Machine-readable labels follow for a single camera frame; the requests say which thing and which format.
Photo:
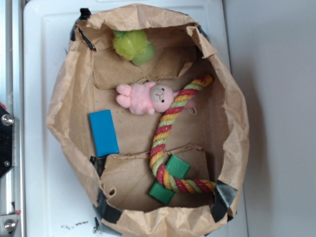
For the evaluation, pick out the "brown paper bag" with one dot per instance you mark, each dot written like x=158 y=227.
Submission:
x=214 y=141

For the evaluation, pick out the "pink plush bunny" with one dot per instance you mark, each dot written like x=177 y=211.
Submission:
x=145 y=98

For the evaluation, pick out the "blue rectangular block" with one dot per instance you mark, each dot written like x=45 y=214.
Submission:
x=103 y=132

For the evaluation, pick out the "green rectangular block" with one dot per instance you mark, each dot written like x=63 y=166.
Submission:
x=178 y=169

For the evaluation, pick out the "yellow-green fuzzy toy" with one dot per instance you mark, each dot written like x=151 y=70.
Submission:
x=133 y=46

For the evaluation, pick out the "white plastic tray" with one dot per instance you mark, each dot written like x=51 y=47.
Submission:
x=56 y=203

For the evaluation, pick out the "metal frame rail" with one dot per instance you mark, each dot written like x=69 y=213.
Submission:
x=12 y=201

